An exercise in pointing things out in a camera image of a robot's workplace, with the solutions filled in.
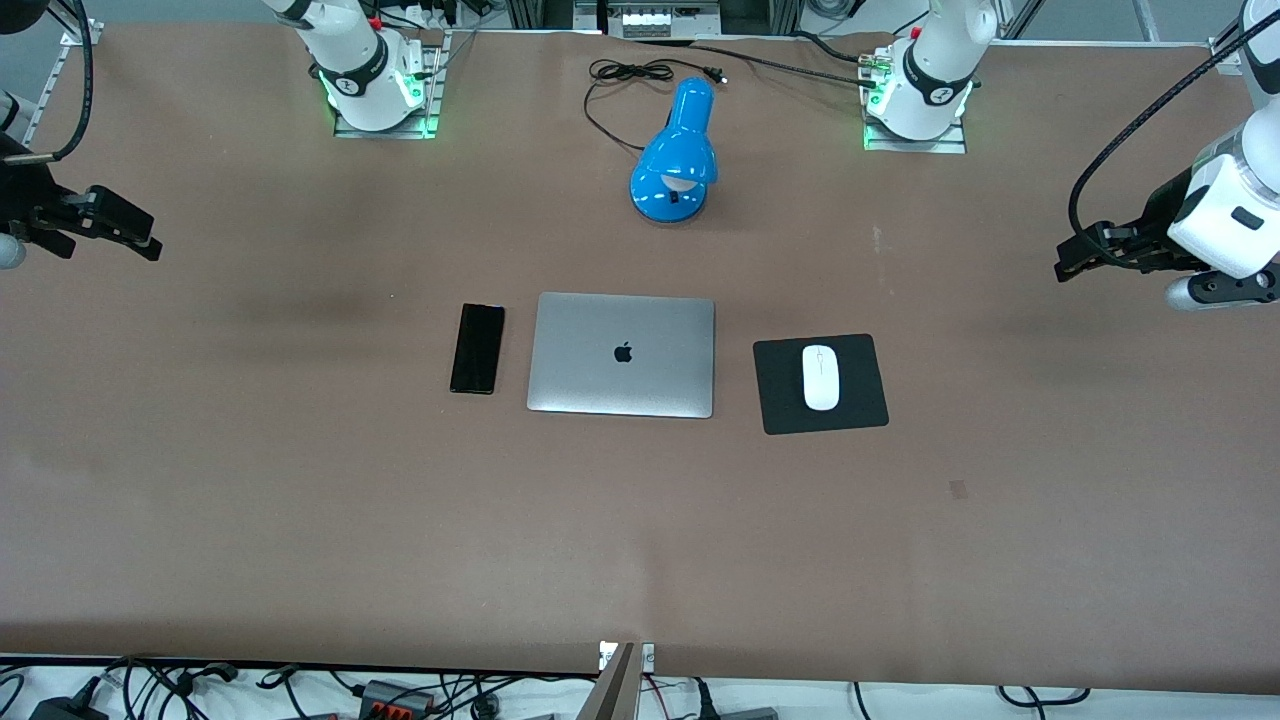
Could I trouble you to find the white computer mouse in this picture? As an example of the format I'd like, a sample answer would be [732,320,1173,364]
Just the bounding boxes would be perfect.
[801,344,842,412]

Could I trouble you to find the black smartphone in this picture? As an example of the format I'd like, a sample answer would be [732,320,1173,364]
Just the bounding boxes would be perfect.
[449,303,507,396]

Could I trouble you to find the black mouse pad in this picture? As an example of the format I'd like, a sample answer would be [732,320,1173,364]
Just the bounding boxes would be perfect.
[753,333,890,436]

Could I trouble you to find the blue desk lamp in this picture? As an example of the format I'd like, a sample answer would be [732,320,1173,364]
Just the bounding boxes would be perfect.
[629,77,720,225]

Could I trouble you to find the black power adapter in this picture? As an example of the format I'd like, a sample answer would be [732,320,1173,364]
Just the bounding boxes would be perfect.
[28,685,107,720]

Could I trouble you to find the silver closed laptop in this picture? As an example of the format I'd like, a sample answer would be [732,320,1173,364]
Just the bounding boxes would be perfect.
[526,291,717,420]

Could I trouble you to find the white power strip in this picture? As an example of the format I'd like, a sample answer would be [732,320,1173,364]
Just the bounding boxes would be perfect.
[620,4,723,40]

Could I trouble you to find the grey connector block orange levers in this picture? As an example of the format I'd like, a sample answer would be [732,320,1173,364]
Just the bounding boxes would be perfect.
[358,679,439,718]

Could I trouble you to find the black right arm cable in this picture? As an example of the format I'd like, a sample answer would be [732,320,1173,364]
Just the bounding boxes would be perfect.
[48,0,97,163]

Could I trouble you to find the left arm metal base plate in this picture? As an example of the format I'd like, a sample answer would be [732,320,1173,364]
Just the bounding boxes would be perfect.
[861,45,969,155]

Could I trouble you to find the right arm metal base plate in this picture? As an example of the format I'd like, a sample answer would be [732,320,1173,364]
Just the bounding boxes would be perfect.
[333,30,453,140]

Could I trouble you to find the black braided cable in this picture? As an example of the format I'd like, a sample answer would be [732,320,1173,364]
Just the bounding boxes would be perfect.
[640,35,883,93]

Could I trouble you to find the black cable loop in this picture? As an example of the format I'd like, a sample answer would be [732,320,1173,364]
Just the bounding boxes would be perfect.
[994,684,1094,708]

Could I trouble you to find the black tangled cable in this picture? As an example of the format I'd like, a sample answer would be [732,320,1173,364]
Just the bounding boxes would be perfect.
[100,655,336,720]

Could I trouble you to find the thin black lamp cord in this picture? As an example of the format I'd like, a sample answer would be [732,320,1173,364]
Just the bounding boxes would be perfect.
[583,58,728,154]

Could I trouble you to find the wooden post with metal bracket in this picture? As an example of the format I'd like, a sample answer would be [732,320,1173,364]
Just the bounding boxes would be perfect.
[595,640,657,720]

